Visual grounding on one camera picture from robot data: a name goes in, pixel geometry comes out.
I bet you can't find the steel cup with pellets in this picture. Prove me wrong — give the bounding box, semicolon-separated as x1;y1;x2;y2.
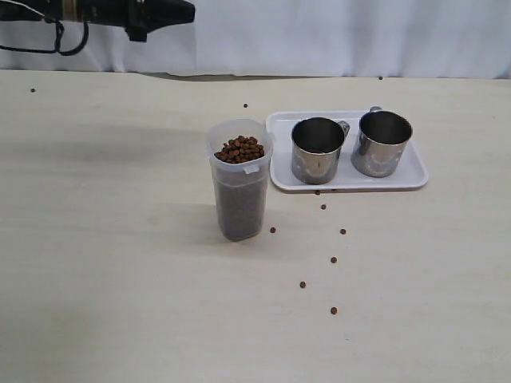
351;106;413;178

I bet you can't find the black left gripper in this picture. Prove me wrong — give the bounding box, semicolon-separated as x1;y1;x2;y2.
125;0;196;42

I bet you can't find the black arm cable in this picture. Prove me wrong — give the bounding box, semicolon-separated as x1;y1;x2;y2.
0;0;91;56

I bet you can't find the white plastic tray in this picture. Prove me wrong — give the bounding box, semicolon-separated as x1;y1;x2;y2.
265;110;429;193

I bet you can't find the white backdrop curtain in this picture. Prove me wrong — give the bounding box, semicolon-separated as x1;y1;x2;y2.
1;1;510;78

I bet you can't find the translucent plastic container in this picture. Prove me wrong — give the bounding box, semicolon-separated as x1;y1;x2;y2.
206;119;273;241

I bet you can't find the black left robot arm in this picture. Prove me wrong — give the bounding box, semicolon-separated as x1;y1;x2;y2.
1;0;196;42

